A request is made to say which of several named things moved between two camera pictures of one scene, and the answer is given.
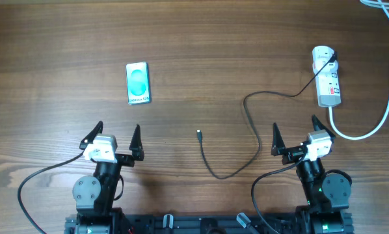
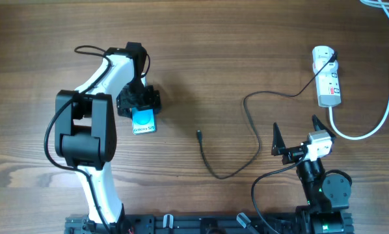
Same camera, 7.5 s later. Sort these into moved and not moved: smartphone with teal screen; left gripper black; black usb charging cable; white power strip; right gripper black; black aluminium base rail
Moved: smartphone with teal screen; left gripper black
Not moved: right gripper black; white power strip; black usb charging cable; black aluminium base rail
